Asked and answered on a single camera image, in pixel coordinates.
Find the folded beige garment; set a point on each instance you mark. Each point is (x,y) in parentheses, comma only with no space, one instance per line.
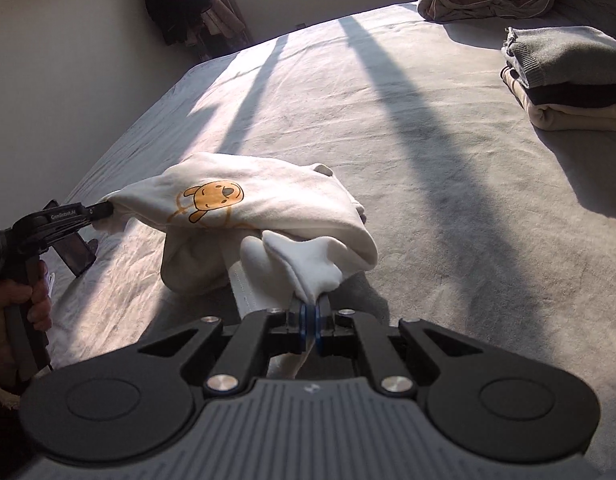
(559,117)

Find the dark hanging clothes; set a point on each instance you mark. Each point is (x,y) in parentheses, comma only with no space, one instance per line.
(212,28)

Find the person's left hand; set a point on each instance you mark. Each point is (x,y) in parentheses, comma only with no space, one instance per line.
(12,296)

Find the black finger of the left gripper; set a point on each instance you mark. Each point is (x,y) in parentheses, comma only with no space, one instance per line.
(99,211)

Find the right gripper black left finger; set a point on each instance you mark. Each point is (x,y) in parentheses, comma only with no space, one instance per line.
(220,360)

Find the cream bear print garment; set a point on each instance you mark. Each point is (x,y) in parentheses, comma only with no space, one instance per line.
(272,230)

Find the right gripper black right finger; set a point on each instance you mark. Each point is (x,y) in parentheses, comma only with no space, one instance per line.
(391,360)

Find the folded grey sweater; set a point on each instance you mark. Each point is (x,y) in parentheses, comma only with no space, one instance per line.
(561,55)

